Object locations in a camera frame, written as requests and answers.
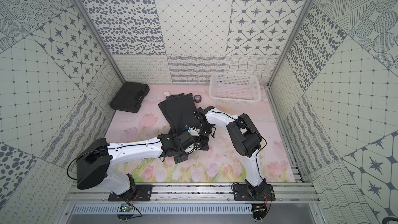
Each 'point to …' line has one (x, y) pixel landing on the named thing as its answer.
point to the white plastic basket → (229, 88)
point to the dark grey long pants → (179, 113)
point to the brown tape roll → (197, 98)
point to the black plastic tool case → (129, 96)
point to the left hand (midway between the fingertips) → (186, 148)
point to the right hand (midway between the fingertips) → (202, 146)
